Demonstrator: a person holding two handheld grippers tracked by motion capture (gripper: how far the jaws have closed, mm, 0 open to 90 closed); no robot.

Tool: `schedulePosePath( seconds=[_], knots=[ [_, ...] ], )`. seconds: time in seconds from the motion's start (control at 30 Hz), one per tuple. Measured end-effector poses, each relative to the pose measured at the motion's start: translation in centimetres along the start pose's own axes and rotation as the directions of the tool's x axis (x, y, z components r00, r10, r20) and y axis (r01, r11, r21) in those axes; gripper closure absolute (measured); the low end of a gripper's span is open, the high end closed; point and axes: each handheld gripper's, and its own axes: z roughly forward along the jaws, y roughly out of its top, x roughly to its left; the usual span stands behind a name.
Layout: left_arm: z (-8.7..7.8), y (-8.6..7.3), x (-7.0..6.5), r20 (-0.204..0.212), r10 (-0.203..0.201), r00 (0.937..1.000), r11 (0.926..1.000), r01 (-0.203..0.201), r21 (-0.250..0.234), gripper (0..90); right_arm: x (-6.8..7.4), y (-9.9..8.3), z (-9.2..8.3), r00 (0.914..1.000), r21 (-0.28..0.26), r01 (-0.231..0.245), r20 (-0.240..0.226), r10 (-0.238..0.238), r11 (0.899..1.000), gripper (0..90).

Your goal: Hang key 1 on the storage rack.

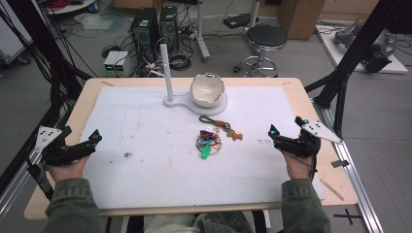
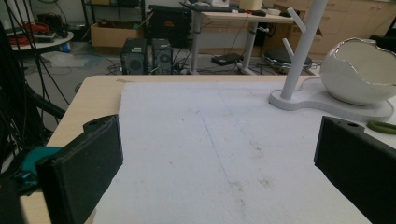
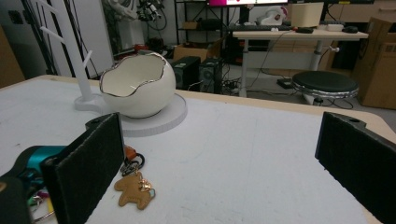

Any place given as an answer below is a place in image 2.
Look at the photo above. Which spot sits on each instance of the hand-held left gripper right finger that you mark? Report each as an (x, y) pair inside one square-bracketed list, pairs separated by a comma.
[(358, 161)]

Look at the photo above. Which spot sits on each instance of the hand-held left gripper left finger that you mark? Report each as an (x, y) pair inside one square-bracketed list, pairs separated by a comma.
[(81, 168)]

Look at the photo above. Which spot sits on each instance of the white branched stand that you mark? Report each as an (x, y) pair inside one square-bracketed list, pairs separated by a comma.
[(303, 46)]

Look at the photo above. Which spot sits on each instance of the white eggshell-shaped bowl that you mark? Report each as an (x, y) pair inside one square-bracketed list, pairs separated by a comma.
[(342, 81)]

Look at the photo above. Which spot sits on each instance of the clear plastic bag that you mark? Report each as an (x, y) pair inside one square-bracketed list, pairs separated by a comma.
[(65, 59)]

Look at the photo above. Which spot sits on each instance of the white foam mat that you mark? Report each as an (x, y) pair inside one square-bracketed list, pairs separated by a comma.
[(202, 149)]

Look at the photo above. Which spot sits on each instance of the black computer tower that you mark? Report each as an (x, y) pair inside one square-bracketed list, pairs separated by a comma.
[(134, 57), (162, 56)]

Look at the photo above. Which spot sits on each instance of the round white table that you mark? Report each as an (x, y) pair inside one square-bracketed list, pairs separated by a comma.
[(46, 43)]

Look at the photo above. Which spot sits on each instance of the cardboard box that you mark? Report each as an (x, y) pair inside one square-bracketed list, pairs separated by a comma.
[(109, 37)]

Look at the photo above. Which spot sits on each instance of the wooden cabinet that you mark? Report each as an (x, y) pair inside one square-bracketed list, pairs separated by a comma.
[(348, 18)]

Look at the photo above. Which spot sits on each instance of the flat black box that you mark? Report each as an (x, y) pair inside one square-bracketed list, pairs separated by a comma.
[(227, 59)]

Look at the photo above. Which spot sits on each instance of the large black equipment case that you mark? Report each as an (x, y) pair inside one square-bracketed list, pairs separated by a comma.
[(169, 26)]

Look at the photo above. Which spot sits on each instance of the white-legged wooden desk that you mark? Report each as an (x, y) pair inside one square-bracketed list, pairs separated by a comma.
[(230, 17)]

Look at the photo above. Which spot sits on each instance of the black metal frame post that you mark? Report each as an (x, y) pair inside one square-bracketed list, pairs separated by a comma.
[(18, 102)]

